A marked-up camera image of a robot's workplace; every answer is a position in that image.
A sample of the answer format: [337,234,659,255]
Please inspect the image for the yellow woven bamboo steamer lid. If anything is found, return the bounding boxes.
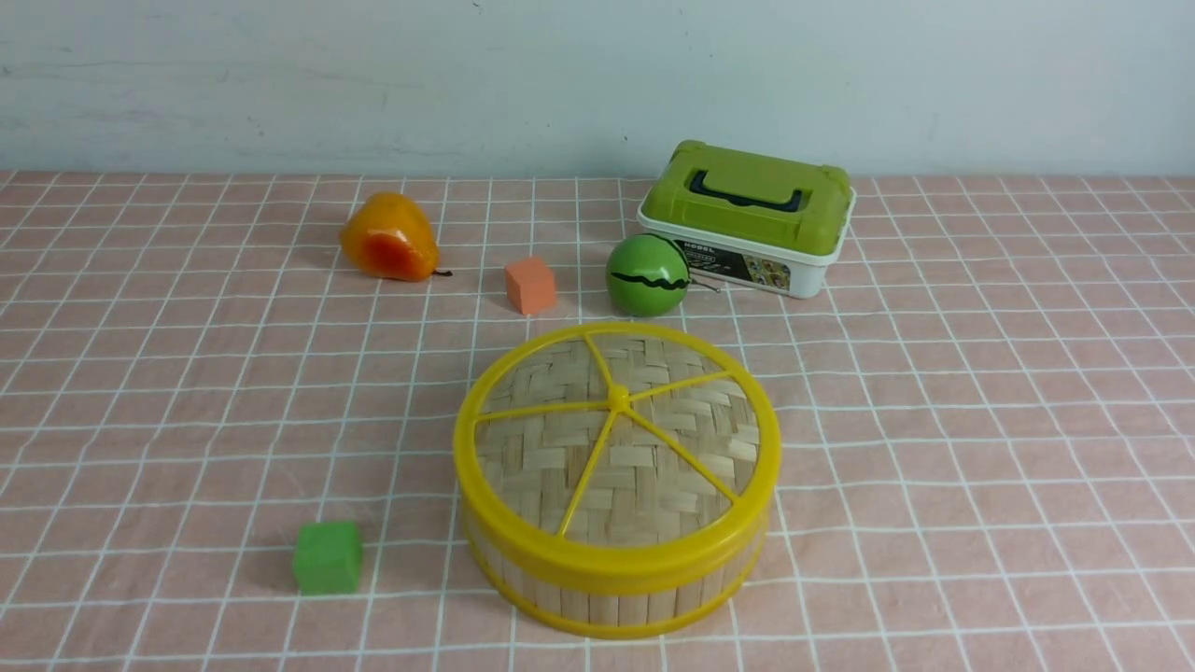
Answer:
[454,322,782,595]

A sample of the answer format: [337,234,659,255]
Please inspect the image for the yellow bamboo steamer basket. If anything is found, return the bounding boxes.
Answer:
[460,513,770,639]

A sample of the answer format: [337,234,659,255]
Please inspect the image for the green toy watermelon ball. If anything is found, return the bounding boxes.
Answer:
[606,232,693,318]

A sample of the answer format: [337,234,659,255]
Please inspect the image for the orange foam cube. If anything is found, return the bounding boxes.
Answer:
[504,256,556,314]

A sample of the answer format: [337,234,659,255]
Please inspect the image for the green lidded white toolbox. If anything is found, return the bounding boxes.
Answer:
[639,140,857,301]

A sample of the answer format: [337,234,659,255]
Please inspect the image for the orange toy pear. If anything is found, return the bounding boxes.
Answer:
[341,191,453,285]

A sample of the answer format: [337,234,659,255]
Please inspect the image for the green foam cube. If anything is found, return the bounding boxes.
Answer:
[292,520,363,595]

